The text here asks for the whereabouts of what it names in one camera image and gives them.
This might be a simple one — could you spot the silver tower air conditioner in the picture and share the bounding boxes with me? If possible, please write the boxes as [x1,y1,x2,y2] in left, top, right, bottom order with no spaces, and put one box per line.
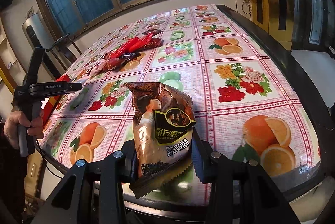
[22,13,54,49]

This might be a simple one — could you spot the long red snack packet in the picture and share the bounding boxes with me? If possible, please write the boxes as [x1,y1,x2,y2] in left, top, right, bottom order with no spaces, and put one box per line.
[106,32,153,58]

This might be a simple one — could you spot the dark red candy packet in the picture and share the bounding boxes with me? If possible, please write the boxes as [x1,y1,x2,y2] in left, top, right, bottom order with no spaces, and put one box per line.
[103,52,140,71]

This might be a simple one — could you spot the dark wooden chair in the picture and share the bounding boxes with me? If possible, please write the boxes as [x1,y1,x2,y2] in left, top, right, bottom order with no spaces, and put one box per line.
[46,33,82,64]

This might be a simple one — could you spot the person's left hand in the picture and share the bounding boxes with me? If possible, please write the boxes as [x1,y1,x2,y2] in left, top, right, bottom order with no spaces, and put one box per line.
[3,109,44,149]

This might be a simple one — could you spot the red snack box tray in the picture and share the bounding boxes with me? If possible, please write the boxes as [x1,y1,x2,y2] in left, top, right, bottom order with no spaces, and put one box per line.
[41,74,70,127]

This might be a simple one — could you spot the brown sesame paste snack bag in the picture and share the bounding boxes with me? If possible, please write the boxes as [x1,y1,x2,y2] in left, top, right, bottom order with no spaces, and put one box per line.
[126,82,196,198]

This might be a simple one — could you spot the floral fruit pattern tablecloth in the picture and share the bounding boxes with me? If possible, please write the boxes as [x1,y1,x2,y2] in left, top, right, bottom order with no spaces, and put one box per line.
[39,3,321,208]

